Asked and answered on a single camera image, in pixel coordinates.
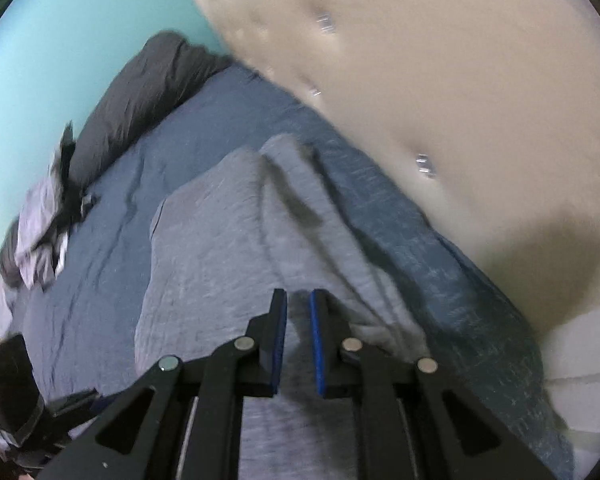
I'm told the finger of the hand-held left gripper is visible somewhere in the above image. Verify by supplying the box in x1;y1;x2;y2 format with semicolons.
47;387;101;418

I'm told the light grey garment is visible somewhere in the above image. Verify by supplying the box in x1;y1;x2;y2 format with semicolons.
15;180;71;288

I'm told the light grey duvet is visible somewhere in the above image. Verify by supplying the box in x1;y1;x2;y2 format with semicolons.
0;280;23;346

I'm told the dark grey rolled quilt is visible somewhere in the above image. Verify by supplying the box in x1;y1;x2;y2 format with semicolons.
0;31;233;288

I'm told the cream tufted headboard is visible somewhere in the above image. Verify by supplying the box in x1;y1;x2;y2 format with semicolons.
172;0;600;346

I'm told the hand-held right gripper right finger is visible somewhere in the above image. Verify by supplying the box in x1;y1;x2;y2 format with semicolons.
308;288;556;480

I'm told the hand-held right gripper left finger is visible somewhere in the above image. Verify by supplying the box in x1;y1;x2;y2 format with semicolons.
37;288;288;480

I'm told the grey knitted sweater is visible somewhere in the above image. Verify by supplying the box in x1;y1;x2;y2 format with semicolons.
135;132;433;480

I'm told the bed with blue sheet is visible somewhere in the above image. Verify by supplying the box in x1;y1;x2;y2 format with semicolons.
0;62;576;480

